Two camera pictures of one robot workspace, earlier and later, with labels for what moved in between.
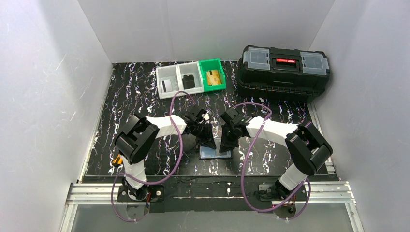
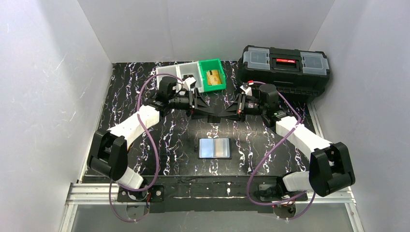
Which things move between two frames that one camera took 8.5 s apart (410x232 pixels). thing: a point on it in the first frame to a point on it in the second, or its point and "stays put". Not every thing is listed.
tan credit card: x=213 y=77 stays put
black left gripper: x=202 y=130 to x=195 y=102
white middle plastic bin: x=189 y=78 stays put
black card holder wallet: x=208 y=152 stays put
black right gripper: x=229 y=133 to x=240 y=106
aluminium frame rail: x=338 y=193 stays put
